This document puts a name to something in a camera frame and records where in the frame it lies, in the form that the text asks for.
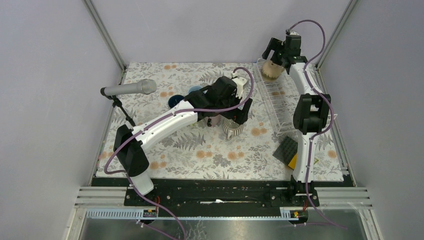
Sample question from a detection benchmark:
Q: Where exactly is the striped grey cup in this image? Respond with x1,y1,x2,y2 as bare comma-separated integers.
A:
222,118,244,140

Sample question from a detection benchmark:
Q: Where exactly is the beige ribbed cup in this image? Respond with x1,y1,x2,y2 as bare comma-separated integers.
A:
260,60,285,82

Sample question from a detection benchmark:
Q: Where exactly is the light blue cup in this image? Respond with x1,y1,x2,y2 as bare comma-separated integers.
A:
188,85,202,94

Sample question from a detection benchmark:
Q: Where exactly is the dark blue cup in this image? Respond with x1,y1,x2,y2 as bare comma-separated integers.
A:
167,94,185,109

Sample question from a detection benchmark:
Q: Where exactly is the silver microphone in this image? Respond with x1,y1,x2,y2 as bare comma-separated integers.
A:
100,79,157,97

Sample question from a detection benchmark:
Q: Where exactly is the mauve cup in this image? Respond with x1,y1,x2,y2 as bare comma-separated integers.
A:
206,115,221,127

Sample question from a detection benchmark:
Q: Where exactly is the light green cup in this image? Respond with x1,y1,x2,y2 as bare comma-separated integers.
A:
192,119,203,126

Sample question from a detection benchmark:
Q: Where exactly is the black tripod mic stand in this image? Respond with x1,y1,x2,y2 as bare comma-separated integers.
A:
110,95,136,127

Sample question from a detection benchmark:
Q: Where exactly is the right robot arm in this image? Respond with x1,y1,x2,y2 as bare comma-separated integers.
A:
260,31,334,206

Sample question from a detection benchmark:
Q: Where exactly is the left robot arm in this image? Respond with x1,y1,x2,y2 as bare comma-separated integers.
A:
114,73,253,206

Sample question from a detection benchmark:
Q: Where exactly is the floral table mat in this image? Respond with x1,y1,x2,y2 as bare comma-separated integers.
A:
95,62,345,182

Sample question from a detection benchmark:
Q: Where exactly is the dark grey building plate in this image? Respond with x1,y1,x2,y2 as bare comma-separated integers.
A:
272,136,298,166

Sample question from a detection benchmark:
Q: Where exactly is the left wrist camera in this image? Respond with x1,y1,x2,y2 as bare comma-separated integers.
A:
231,76,247,100

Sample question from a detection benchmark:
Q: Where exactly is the white wire dish rack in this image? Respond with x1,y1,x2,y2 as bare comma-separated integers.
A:
253,57,332,137

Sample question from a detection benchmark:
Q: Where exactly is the right aluminium frame post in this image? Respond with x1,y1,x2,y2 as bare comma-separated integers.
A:
315,0,360,69

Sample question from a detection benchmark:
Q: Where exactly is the aluminium frame post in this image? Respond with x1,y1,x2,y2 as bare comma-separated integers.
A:
315,0,360,69
82,0,127,71

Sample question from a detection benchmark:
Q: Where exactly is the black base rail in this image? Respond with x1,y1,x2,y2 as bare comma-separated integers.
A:
77,178,353,215

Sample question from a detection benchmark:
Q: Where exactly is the left aluminium frame post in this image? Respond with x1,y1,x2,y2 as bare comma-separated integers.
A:
82,0,127,71

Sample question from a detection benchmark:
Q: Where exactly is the white cable duct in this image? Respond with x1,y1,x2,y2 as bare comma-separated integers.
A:
86,207,309,221

